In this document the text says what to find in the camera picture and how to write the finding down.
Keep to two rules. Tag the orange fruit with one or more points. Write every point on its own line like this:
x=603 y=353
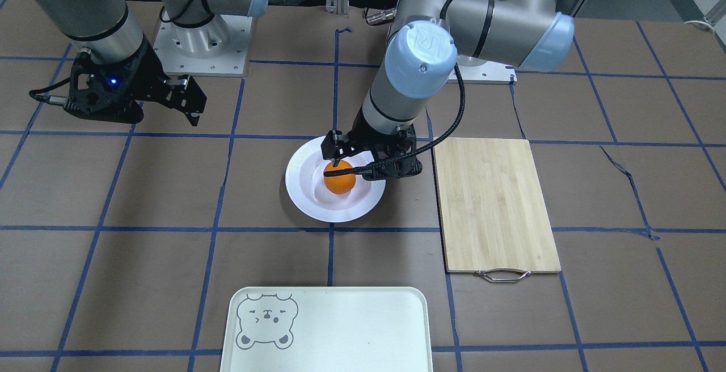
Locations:
x=340 y=184

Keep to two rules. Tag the bamboo cutting board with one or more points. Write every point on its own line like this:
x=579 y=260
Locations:
x=492 y=212

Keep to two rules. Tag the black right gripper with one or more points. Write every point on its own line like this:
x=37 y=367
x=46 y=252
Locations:
x=148 y=75

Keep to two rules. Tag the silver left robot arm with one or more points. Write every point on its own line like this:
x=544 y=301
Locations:
x=422 y=47

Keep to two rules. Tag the cream bear tray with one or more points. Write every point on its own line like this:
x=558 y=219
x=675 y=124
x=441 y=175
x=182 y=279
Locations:
x=351 y=328

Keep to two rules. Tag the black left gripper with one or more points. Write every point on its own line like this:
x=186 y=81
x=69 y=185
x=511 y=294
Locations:
x=367 y=140

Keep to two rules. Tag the white round plate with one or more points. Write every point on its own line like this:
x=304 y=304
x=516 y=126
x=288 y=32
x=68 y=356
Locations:
x=328 y=198

